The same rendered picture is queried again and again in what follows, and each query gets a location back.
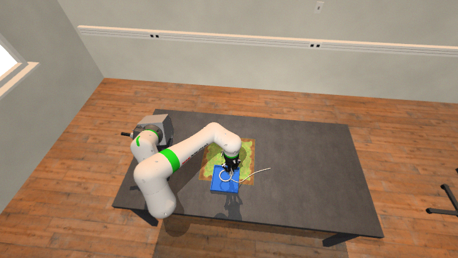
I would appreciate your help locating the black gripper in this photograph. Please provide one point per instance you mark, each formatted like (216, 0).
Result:
(229, 164)

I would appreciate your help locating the blue tray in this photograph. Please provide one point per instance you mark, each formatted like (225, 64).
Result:
(218, 185)

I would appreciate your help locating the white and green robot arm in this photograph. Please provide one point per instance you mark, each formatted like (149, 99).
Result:
(155, 167)

